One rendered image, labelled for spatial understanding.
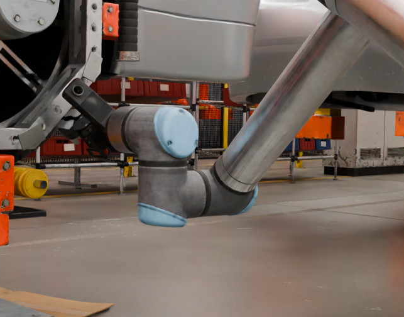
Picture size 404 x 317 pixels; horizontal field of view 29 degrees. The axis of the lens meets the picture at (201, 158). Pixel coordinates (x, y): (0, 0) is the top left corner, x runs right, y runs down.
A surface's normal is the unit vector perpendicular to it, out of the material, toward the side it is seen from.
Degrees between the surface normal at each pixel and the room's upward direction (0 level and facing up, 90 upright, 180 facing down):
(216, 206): 117
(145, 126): 81
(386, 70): 110
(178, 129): 85
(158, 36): 90
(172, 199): 91
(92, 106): 71
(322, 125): 90
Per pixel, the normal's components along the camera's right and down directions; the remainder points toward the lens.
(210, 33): 0.71, 0.05
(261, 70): -0.78, 0.36
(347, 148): -0.70, 0.02
